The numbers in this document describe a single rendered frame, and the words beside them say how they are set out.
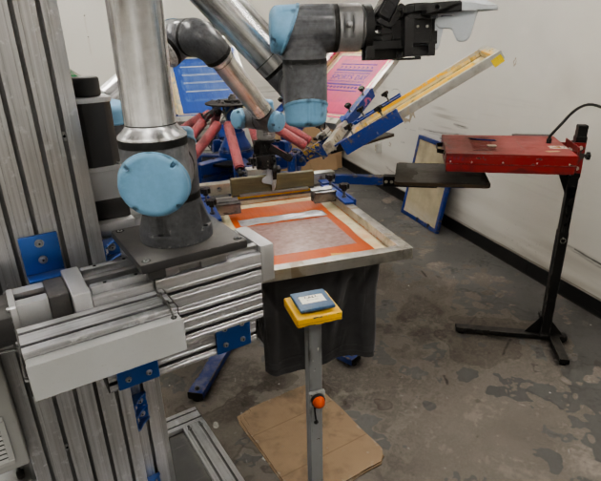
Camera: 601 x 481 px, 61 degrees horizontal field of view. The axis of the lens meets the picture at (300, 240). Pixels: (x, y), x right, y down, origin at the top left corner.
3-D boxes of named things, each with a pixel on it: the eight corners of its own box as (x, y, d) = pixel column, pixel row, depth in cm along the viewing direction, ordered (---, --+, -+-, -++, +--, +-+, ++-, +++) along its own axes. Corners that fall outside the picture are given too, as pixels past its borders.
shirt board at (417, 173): (479, 178, 281) (481, 164, 278) (488, 201, 245) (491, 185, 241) (249, 171, 307) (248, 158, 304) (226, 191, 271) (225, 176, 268)
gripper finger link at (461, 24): (496, 39, 80) (437, 45, 84) (498, -1, 78) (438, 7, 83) (492, 37, 77) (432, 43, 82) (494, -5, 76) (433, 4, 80)
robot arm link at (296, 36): (269, 58, 88) (267, 4, 85) (331, 56, 89) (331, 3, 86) (272, 60, 81) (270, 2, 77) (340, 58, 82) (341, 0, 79)
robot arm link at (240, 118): (247, 110, 184) (269, 107, 191) (227, 108, 191) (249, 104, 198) (248, 132, 187) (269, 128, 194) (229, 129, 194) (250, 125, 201)
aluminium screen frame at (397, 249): (412, 258, 167) (413, 247, 165) (238, 287, 151) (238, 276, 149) (327, 192, 236) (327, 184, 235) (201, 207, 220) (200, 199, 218)
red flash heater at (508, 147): (557, 156, 271) (561, 133, 266) (583, 178, 229) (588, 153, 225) (440, 153, 283) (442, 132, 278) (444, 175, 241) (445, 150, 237)
